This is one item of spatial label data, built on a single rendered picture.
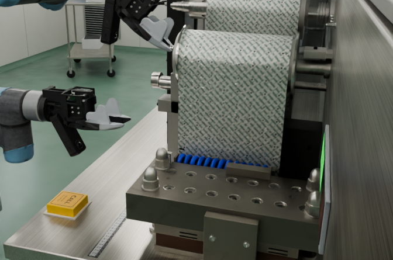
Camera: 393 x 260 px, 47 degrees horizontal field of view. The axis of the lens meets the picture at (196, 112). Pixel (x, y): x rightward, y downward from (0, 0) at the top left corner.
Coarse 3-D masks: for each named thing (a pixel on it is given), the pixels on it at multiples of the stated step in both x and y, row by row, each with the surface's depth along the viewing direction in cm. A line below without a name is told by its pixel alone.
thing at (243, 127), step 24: (192, 96) 99; (216, 96) 97; (240, 96) 96; (264, 96) 95; (192, 120) 101; (216, 120) 99; (240, 120) 98; (264, 120) 96; (192, 144) 103; (216, 144) 101; (240, 144) 100; (264, 144) 98
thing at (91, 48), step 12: (72, 0) 548; (84, 0) 551; (96, 0) 533; (96, 36) 595; (72, 48) 582; (84, 48) 581; (96, 48) 581; (108, 48) 587; (72, 72) 544; (108, 72) 550
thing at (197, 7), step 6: (192, 0) 121; (198, 0) 121; (204, 0) 121; (192, 6) 121; (198, 6) 121; (204, 6) 120; (192, 12) 122; (198, 12) 121; (204, 12) 121; (192, 18) 125; (198, 18) 124; (204, 18) 123
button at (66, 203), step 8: (64, 192) 108; (72, 192) 108; (56, 200) 104; (64, 200) 105; (72, 200) 105; (80, 200) 105; (48, 208) 103; (56, 208) 102; (64, 208) 102; (72, 208) 102; (80, 208) 105; (72, 216) 102
